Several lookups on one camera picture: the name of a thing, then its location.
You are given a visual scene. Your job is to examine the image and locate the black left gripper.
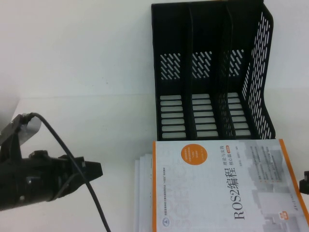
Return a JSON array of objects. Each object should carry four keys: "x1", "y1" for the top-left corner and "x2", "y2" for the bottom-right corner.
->
[{"x1": 47, "y1": 154, "x2": 104, "y2": 195}]

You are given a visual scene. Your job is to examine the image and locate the white orange ROS2 book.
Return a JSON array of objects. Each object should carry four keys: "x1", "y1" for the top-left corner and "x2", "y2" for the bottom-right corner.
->
[{"x1": 152, "y1": 138, "x2": 309, "y2": 232}]

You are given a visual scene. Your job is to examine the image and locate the black perforated plastic book stand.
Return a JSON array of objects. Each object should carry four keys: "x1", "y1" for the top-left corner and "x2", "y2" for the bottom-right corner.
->
[{"x1": 151, "y1": 0, "x2": 277, "y2": 142}]

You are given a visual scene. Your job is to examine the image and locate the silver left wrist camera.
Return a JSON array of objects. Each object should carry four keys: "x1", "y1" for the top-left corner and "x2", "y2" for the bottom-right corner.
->
[{"x1": 0, "y1": 113, "x2": 42, "y2": 148}]

